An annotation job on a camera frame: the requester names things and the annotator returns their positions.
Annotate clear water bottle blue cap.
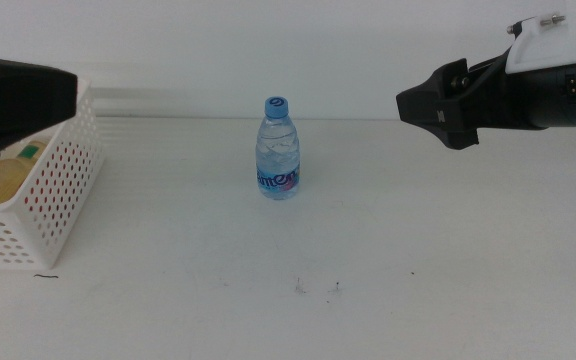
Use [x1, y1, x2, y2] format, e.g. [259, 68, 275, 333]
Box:
[255, 96, 302, 201]

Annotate yellow tea bottle green label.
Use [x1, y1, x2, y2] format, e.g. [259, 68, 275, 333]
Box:
[0, 140, 49, 206]

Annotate white perforated plastic basket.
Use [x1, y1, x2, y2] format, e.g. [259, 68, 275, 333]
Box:
[0, 77, 104, 271]

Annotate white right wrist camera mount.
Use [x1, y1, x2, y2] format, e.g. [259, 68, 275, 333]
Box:
[505, 0, 576, 75]

